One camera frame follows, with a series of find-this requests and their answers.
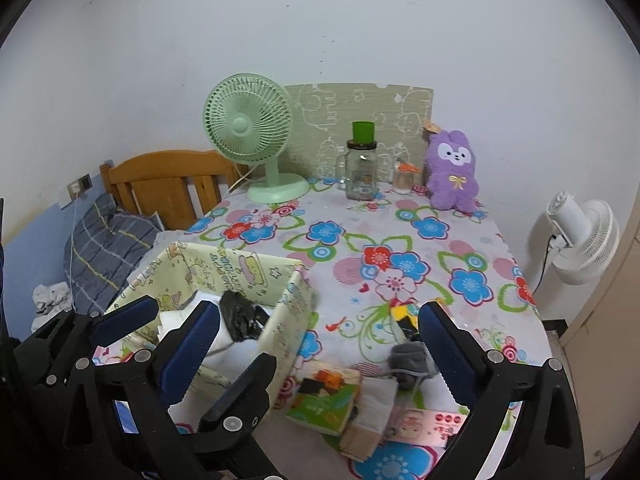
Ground folded beige towel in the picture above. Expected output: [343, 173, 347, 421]
[339, 376, 401, 462]

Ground white charger cable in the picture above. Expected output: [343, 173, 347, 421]
[65, 195, 81, 311]

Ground beige wooden cabinet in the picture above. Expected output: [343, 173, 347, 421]
[559, 210, 640, 476]

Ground white floor fan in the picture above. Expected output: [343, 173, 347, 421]
[542, 191, 621, 287]

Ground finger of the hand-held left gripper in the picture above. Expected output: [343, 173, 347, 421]
[12, 295, 160, 392]
[196, 352, 283, 480]

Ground yellow black cloth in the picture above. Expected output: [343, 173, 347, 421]
[389, 301, 427, 347]

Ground purple plush bunny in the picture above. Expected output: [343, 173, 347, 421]
[421, 121, 482, 213]

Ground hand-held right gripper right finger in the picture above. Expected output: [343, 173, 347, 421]
[418, 301, 587, 480]

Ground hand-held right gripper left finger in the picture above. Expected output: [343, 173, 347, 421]
[62, 302, 222, 480]

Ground wall socket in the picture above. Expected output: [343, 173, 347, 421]
[66, 172, 94, 200]

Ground glass jar mug green lid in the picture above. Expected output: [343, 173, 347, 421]
[336, 121, 379, 202]

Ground cartoon printed storage box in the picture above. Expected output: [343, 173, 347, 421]
[102, 241, 318, 423]

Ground white folded cloth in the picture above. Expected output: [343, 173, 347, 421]
[156, 294, 263, 367]

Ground green tissue pack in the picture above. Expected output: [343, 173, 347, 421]
[285, 360, 363, 437]

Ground floral tablecloth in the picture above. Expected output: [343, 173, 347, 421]
[92, 177, 551, 480]

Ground wooden bed headboard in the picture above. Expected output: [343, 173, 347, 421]
[100, 149, 251, 231]

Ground grey plaid pillow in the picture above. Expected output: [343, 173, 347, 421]
[64, 192, 162, 317]

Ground pink wet wipes pack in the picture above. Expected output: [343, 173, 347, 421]
[384, 405, 473, 447]

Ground green desk fan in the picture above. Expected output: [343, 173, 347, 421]
[202, 73, 311, 205]

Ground black crumpled cloth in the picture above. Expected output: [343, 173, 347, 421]
[219, 290, 274, 343]

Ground white crumpled cloth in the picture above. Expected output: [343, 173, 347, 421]
[32, 281, 76, 317]

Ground grey drawstring pouch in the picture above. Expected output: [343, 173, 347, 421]
[387, 340, 442, 392]

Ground white fan cable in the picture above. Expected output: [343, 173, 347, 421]
[227, 161, 253, 196]

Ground beige printed board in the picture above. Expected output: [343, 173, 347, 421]
[284, 82, 435, 182]

